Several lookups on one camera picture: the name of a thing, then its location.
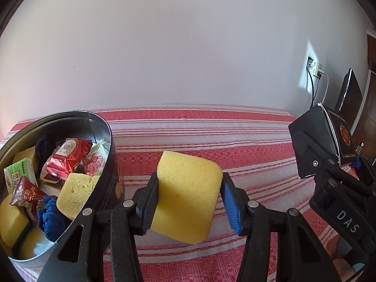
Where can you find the red striped cloth desktop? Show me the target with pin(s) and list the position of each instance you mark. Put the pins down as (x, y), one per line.
(235, 129)

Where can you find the round metal tin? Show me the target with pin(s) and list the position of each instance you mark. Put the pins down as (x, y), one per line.
(113, 158)

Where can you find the large yellow scouring sponge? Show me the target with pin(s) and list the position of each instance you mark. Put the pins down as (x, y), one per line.
(188, 191)
(77, 195)

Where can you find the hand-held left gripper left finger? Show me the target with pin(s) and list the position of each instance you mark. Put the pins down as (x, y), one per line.
(149, 202)

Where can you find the red snack packet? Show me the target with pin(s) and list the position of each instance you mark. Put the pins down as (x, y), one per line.
(66, 160)

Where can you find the black cardboard box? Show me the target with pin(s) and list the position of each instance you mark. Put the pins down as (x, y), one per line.
(342, 132)

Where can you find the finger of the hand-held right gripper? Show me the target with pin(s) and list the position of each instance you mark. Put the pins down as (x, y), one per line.
(357, 163)
(311, 141)

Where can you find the white wall socket with charger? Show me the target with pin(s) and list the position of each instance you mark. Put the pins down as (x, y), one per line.
(318, 69)

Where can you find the blue cloth ball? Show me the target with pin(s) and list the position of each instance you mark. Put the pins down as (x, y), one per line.
(53, 220)

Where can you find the green white snack packet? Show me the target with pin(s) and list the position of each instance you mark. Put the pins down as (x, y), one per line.
(94, 161)

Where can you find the small red-brown snack packet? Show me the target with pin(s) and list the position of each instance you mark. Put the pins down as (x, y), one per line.
(28, 195)

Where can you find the person's right forearm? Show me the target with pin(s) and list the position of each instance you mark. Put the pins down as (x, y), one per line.
(340, 252)

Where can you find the black flat screen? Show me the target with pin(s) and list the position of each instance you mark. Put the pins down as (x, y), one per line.
(349, 94)

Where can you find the clear bottle dark cap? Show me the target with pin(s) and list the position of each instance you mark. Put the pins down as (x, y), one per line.
(360, 149)

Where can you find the small yellow scouring sponge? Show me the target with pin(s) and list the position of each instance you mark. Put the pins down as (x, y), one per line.
(11, 220)
(25, 155)

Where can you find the black cloth ball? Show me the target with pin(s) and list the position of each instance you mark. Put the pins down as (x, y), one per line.
(45, 147)

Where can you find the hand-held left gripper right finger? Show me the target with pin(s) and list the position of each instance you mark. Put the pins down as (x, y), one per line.
(232, 205)

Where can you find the white wall socket black plug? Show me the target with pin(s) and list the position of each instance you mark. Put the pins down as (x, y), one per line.
(310, 61)

